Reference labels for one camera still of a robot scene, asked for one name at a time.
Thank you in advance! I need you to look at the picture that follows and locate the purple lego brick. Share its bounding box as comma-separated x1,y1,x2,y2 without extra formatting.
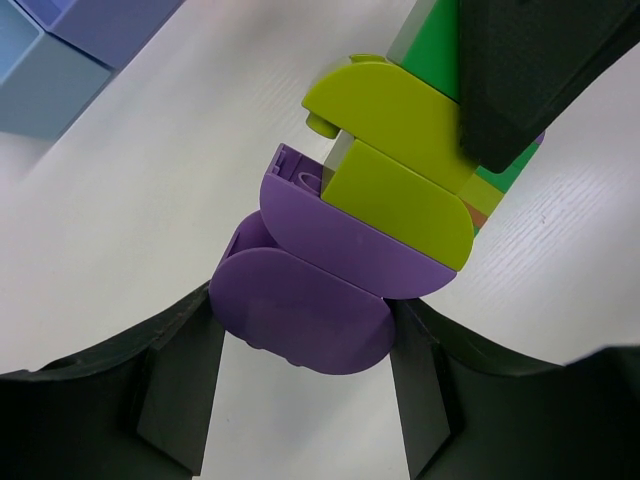
209,144,456,375

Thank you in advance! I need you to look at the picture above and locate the lime green lego brick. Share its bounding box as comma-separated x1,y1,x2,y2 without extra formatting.
302,54,504,271

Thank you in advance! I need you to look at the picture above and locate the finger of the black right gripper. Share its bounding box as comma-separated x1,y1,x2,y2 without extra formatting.
458,0,639,173

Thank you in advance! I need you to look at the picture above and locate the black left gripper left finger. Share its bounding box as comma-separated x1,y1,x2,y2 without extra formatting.
1,285,225,479

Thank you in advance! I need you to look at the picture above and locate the green striped lego stack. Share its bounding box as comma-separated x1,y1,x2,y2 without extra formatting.
459,132,545,235

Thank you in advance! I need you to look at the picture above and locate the small green lego brick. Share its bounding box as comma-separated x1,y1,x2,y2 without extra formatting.
386,0,459,102

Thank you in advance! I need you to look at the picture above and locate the dark blue bin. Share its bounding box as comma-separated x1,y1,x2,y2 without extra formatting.
19,0,183,70

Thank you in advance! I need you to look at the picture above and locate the light blue bin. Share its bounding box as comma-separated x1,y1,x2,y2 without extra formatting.
1,1,111,140

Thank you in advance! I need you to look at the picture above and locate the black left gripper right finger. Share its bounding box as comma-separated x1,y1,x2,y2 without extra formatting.
390,299,639,479

